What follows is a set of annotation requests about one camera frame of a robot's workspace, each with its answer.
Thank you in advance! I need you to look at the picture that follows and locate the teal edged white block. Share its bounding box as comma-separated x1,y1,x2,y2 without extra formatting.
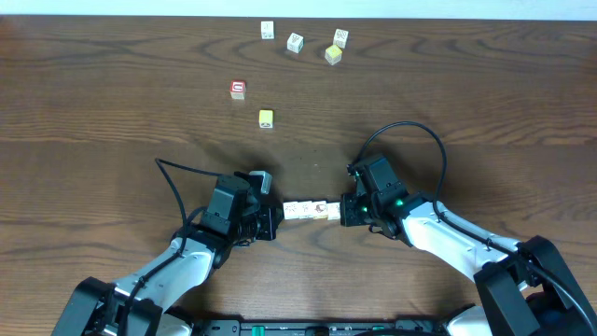
326,203,341,220

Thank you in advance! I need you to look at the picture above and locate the green edged white block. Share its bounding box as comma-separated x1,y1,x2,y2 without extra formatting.
283,202,300,220

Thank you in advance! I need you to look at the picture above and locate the white block brown picture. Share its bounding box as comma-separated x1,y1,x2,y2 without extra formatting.
312,201,328,219

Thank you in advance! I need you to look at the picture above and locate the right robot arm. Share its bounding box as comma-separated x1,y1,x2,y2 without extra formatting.
340,156,596,335

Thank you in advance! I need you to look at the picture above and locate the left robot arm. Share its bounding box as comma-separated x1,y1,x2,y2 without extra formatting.
53,171,284,335

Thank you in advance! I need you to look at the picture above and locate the yellow top soccer block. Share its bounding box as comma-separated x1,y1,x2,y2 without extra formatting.
258,109,273,129

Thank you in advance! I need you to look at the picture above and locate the red top block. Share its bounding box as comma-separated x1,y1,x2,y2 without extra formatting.
229,80,246,100

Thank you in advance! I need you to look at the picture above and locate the yellow top far block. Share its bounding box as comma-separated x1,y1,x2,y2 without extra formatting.
325,45,343,65

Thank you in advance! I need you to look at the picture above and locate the white block number three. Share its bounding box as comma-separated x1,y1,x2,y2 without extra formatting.
286,33,304,53

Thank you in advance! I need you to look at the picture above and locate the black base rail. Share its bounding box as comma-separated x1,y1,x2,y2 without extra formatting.
192,319,448,336

